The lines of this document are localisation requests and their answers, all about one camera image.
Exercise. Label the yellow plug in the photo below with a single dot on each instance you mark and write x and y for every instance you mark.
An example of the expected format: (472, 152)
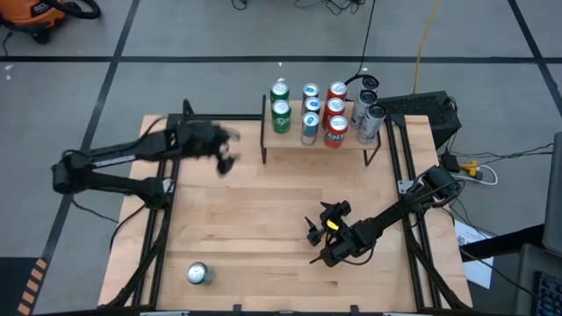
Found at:
(470, 167)

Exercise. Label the orange shop vacuum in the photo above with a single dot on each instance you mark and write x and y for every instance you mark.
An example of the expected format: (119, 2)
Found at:
(30, 13)

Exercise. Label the small black table bracket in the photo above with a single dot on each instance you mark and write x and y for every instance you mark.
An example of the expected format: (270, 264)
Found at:
(237, 309)
(354, 309)

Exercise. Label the dark grey desk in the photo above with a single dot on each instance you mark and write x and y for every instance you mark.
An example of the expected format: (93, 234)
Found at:
(527, 272)

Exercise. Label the black perforated computer case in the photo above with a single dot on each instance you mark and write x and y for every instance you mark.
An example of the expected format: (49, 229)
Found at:
(417, 107)

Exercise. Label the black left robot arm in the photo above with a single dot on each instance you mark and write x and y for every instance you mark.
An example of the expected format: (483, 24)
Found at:
(145, 145)

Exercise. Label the black mat with orange stripes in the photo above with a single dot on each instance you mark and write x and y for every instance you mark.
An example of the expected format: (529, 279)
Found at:
(13, 289)

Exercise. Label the white paper sheet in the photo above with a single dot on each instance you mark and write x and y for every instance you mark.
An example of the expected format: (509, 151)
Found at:
(480, 272)

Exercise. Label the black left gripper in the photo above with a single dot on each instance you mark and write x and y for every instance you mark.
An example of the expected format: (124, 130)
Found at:
(202, 140)

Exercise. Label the black aluminium rail frame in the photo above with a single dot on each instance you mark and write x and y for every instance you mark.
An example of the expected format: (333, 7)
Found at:
(219, 117)

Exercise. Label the blue silver Red Bull can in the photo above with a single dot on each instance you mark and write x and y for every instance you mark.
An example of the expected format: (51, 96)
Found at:
(312, 105)
(309, 127)
(311, 91)

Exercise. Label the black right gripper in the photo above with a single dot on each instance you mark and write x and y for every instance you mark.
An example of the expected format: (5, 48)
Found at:
(338, 213)

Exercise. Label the green Sprite soda can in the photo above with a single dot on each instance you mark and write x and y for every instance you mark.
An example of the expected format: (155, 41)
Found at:
(279, 90)
(198, 273)
(281, 118)

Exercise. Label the tall white energy drink can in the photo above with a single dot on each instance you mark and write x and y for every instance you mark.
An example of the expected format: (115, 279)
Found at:
(371, 125)
(364, 105)
(370, 82)

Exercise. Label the grey metal mounting plate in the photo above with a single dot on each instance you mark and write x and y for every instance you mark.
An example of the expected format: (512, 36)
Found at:
(405, 186)

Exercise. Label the wooden shelf with black legs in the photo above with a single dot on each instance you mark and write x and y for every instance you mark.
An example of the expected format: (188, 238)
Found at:
(290, 141)

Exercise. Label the black power adapter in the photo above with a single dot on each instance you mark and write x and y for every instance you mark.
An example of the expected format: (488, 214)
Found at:
(450, 162)

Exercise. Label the backlit keyboard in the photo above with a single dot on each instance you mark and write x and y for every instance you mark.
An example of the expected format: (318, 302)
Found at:
(549, 294)

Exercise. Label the grey cabinet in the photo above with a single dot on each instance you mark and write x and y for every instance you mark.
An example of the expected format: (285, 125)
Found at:
(554, 197)

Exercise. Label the yellow tape tag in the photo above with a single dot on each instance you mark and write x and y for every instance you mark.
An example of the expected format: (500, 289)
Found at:
(332, 226)

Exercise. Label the orange Fanta soda can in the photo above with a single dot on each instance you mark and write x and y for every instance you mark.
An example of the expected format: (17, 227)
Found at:
(335, 106)
(336, 131)
(337, 89)

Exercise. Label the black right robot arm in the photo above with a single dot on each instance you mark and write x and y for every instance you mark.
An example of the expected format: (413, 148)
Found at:
(386, 215)

